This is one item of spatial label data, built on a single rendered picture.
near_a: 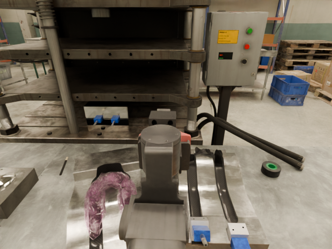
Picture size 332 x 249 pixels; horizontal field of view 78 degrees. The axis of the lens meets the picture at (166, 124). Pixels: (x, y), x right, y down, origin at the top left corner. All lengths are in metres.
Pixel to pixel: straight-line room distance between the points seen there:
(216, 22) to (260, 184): 0.84
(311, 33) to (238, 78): 6.55
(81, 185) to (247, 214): 0.60
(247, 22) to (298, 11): 6.32
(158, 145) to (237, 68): 1.09
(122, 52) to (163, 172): 0.99
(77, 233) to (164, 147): 0.54
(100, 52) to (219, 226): 1.00
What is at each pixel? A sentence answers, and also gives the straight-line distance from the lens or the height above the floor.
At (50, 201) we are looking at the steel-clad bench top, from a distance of 0.97.
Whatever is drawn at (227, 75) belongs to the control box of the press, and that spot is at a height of 1.14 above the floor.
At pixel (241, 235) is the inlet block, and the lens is 0.67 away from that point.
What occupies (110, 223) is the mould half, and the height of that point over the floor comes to 0.87.
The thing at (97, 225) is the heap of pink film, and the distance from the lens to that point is 0.72.
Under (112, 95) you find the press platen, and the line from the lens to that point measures 1.28.
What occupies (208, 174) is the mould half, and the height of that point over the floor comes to 0.91.
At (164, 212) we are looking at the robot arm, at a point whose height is 1.23.
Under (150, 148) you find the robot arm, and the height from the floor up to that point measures 1.30.
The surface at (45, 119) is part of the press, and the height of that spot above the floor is 0.79.
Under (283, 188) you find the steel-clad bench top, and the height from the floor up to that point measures 0.80.
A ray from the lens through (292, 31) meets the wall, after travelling 7.58.
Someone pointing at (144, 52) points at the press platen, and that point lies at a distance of 1.18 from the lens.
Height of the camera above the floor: 1.44
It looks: 28 degrees down
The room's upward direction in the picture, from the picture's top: straight up
